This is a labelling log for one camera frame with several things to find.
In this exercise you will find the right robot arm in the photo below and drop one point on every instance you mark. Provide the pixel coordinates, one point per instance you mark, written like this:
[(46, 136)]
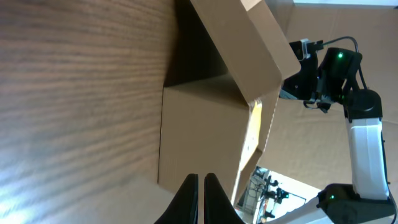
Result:
[(318, 86)]

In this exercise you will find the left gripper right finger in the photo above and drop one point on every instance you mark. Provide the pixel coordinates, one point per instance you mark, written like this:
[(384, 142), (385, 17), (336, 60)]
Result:
[(217, 207)]

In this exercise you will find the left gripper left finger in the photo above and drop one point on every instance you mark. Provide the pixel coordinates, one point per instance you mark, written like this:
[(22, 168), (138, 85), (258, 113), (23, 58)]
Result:
[(183, 209)]

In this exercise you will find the background equipment stand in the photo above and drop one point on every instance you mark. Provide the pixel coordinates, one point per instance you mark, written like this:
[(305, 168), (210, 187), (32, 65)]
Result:
[(265, 199)]

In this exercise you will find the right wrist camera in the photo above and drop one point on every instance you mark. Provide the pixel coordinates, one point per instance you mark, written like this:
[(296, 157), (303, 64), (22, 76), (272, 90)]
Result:
[(304, 49)]

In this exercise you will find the cardboard box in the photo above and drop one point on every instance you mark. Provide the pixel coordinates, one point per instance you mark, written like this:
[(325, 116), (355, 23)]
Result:
[(221, 90)]

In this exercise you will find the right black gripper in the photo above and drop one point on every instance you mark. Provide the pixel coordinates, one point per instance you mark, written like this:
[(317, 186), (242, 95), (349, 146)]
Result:
[(303, 85)]

